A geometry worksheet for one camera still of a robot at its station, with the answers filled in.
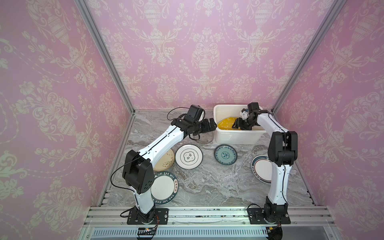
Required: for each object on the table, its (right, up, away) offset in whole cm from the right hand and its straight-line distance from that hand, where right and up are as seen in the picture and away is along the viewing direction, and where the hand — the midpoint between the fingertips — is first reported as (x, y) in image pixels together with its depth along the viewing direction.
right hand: (237, 126), depth 102 cm
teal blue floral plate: (-9, -18, -5) cm, 21 cm away
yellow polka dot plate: (-6, +2, +6) cm, 9 cm away
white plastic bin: (-3, -6, -7) cm, 10 cm away
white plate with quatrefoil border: (-32, -19, -7) cm, 38 cm away
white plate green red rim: (+11, -24, -14) cm, 30 cm away
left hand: (-19, 0, -20) cm, 28 cm away
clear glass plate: (-21, -8, +3) cm, 22 cm away
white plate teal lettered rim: (-46, -35, -17) cm, 60 cm away
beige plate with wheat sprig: (-47, -22, -9) cm, 52 cm away
